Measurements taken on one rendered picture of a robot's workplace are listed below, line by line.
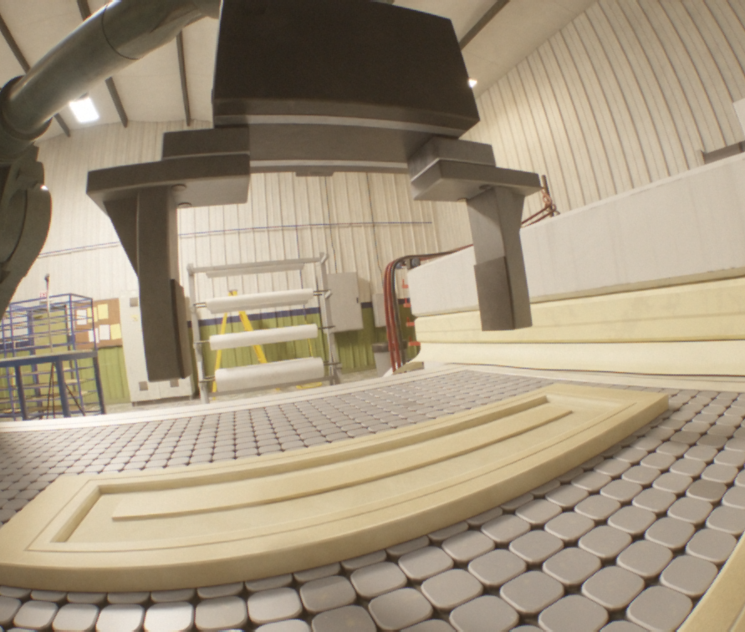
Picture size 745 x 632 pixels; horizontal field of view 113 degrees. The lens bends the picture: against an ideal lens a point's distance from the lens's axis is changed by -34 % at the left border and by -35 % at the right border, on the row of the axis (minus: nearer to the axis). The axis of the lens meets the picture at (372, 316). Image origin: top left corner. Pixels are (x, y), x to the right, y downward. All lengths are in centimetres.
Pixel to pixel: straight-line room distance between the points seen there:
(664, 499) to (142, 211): 41
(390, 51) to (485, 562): 37
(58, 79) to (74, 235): 804
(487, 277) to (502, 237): 4
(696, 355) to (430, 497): 54
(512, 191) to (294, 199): 797
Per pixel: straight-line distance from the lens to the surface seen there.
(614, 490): 30
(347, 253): 823
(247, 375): 489
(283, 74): 30
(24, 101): 89
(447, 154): 36
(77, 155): 952
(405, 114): 32
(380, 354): 508
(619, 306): 77
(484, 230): 39
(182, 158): 30
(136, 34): 65
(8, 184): 111
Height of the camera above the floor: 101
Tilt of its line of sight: 1 degrees up
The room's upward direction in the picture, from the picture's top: 7 degrees counter-clockwise
